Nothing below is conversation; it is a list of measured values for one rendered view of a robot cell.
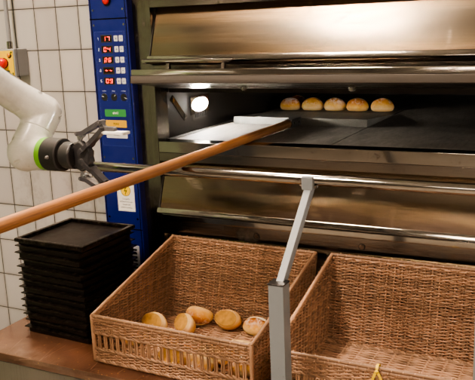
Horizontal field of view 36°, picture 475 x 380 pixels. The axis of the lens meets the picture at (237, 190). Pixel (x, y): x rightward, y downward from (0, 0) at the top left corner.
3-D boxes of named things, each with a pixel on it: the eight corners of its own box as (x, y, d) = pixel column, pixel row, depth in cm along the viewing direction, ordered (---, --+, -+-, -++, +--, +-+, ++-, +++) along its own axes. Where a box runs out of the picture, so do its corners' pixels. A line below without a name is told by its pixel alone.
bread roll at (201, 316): (209, 307, 239) (203, 322, 236) (218, 317, 243) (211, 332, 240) (185, 302, 244) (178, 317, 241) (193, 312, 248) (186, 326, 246)
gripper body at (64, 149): (73, 137, 203) (99, 139, 199) (75, 167, 205) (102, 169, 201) (54, 142, 197) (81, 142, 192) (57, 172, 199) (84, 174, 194)
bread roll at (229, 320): (233, 331, 232) (242, 335, 236) (240, 311, 234) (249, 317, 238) (209, 323, 238) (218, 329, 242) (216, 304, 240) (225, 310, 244)
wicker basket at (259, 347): (176, 305, 263) (171, 232, 256) (322, 331, 236) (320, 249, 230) (90, 362, 221) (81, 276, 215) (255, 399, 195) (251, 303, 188)
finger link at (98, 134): (88, 154, 200) (85, 149, 200) (111, 127, 194) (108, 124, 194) (79, 156, 196) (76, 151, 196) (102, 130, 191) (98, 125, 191)
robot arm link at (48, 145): (37, 173, 200) (34, 140, 198) (65, 166, 210) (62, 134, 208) (54, 175, 197) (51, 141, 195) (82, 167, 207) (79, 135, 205)
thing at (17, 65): (9, 75, 276) (7, 48, 273) (29, 75, 271) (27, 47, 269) (-5, 77, 269) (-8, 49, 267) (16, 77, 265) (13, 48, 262)
